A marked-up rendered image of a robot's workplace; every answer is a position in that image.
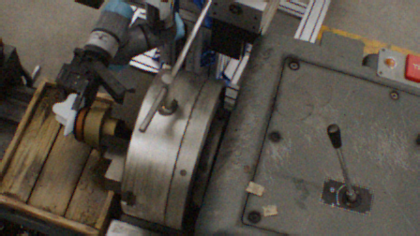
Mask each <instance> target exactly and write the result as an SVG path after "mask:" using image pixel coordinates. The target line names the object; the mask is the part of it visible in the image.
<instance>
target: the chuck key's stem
mask: <svg viewBox="0 0 420 236"><path fill-rule="evenodd" d="M173 80H174V76H173V74H170V73H166V74H163V75H162V76H161V88H162V87H164V88H166V89H168V90H169V91H168V93H167V94H166V96H165V98H164V99H163V100H162V102H163V106H162V108H163V109H166V110H169V109H170V107H171V106H172V105H173V104H172V102H173Z"/></svg>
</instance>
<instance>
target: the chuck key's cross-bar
mask: <svg viewBox="0 0 420 236"><path fill-rule="evenodd" d="M212 3H213V0H206V3H205V4H204V6H203V7H202V11H201V12H200V15H199V18H198V19H197V21H196V22H195V25H194V27H193V28H192V30H191V31H190V34H189V36H188V38H187V42H186V44H185V45H184V47H183V50H182V51H181V53H180V55H179V56H178V59H177V62H176V63H175V65H174V67H173V69H172V71H171V74H173V76H174V78H176V76H177V74H178V72H179V70H180V69H181V67H182V65H183V63H184V62H185V60H186V58H187V55H188V52H189V51H190V47H191V45H192V44H193V42H194V39H195V37H196V36H197V34H198V33H199V30H200V28H201V26H202V24H203V21H204V19H205V18H206V14H207V12H208V11H209V9H210V6H211V5H212ZM168 91H169V90H168V89H166V88H164V87H162V88H161V90H160V91H159V93H158V95H157V98H156V99H155V100H154V103H153V105H152V106H151V107H150V111H148V112H147V114H146V117H145V118H144V119H143V121H142V124H141V125H140V128H139V130H140V133H142V134H144V133H145V132H146V129H147V127H148V126H149V125H150V122H151V121H152V119H153V118H154V115H155V114H156V112H157V111H158V107H159V106H160V105H161V103H162V100H163V99H164V98H165V96H166V94H167V93H168Z"/></svg>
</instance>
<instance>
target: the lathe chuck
mask: <svg viewBox="0 0 420 236"><path fill-rule="evenodd" d="M166 73H170V74H171V71H169V70H167V69H165V68H162V69H161V70H160V71H159V72H158V74H157V75H156V76H155V78H154V79H153V81H152V82H151V85H150V86H149V88H148V91H147V94H146V95H145V97H144V99H143V103H142V105H141V107H140V112H139V114H138V116H137V118H136V123H135V126H134V127H133V129H132V135H131V138H130V140H129V146H128V148H127V157H126V160H125V163H124V170H123V175H122V185H121V190H122V191H124V192H127V191H132V192H133V195H136V198H137V199H136V205H135V204H134V206H132V205H130V204H128V203H127V202H125V201H123V200H121V207H122V210H123V211H124V213H127V214H131V215H134V216H136V217H140V218H143V219H145V220H148V221H151V222H156V223H159V224H160V225H163V226H166V222H165V218H166V213H165V211H166V206H167V201H168V194H169V191H170V187H171V179H172V177H173V172H174V166H175V163H176V160H177V157H178V152H179V150H180V146H181V144H182V138H183V137H184V134H185V132H186V127H187V125H188V121H189V116H190V114H191V112H192V110H193V108H194V104H195V102H196V100H197V97H198V93H199V92H200V91H201V90H202V86H203V84H204V82H205V81H206V79H207V78H210V77H207V76H205V75H202V74H197V73H194V72H191V71H188V70H183V69H180V70H179V72H178V74H177V76H176V78H175V79H174V80H173V101H174V102H175V103H176V110H174V111H173V112H172V113H170V114H164V113H162V112H161V111H160V110H159V109H157V112H156V114H155V115H154V118H153V119H152V121H151V122H150V125H149V126H148V127H147V129H146V132H145V133H144V134H142V133H140V130H139V128H140V125H141V124H142V122H143V119H144V118H145V117H146V114H147V112H148V111H150V107H151V106H152V105H153V103H154V100H155V99H156V98H157V96H158V93H159V91H160V90H161V76H162V75H163V74H166Z"/></svg>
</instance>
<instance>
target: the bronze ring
mask: <svg viewBox="0 0 420 236"><path fill-rule="evenodd" d="M112 111H113V107H106V109H105V108H101V107H93V108H91V107H85V108H80V110H79V111H77V114H76V117H75V119H74V126H73V133H74V139H75V140H76V141H79V142H85V143H86V144H87V145H88V146H93V147H97V148H98V149H99V144H100V141H101V140H102V139H103V136H104V134H108V135H111V136H114V137H118V138H121V139H122V138H123V136H124V133H125V126H126V125H125V121H123V120H120V119H118V118H112V117H111V115H112ZM99 150H100V149H99Z"/></svg>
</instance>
